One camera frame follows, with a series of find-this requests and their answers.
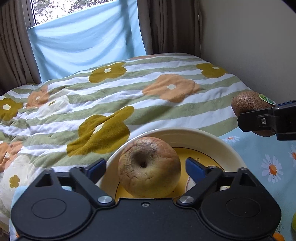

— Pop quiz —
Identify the blue daisy tablecloth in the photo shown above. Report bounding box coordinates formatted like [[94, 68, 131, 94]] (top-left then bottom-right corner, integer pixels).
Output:
[[9, 126, 296, 241]]

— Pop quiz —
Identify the brown curtain right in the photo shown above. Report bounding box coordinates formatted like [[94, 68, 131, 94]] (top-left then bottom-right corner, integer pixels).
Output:
[[137, 0, 201, 57]]

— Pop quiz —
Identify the brown curtain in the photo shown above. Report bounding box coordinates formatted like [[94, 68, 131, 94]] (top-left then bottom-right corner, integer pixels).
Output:
[[137, 0, 201, 57], [1, 1, 41, 94]]

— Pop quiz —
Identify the floral striped duvet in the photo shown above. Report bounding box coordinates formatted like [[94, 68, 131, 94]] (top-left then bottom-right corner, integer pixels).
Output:
[[1, 53, 247, 231]]

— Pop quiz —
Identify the wrinkled yellow apple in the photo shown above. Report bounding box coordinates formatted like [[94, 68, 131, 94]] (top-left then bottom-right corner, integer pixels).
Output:
[[118, 137, 182, 198]]

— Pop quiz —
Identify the brown kiwi with sticker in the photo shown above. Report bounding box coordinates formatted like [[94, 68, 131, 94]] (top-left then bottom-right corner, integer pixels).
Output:
[[231, 90, 277, 137]]

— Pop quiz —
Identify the large orange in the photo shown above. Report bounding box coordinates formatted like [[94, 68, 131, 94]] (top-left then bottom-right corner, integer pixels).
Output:
[[273, 232, 285, 241]]

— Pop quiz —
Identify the cream ceramic bowl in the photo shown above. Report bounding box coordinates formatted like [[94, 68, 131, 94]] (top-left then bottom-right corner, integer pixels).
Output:
[[97, 128, 246, 201]]

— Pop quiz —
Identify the green apple far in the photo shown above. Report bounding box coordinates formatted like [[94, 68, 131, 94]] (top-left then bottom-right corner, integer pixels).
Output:
[[291, 212, 296, 232]]

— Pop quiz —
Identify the brown curtain left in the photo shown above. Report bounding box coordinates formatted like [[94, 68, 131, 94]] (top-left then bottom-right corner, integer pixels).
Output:
[[1, 1, 41, 94]]

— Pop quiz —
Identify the light blue window cloth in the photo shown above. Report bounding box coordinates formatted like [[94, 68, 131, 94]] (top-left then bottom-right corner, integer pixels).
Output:
[[28, 1, 146, 82]]

